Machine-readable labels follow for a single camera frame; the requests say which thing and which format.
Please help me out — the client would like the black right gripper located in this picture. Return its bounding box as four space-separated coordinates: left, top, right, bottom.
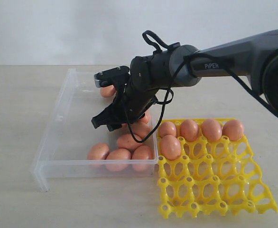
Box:
91 84 159 131

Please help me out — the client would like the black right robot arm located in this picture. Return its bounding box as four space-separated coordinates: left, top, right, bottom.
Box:
92 29 278 131

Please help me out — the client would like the brown egg second row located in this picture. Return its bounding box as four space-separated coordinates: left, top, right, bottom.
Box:
100 85 116 98

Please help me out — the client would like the brown egg front right corner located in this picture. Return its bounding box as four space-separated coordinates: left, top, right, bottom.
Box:
131 145 153 172

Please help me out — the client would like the clear plastic bin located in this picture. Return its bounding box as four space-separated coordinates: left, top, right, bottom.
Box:
31 68 158 191

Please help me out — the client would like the yellow plastic egg tray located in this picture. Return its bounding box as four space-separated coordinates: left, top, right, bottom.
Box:
158 135 278 218

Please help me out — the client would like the black camera cable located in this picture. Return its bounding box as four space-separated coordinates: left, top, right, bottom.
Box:
122 30 278 144

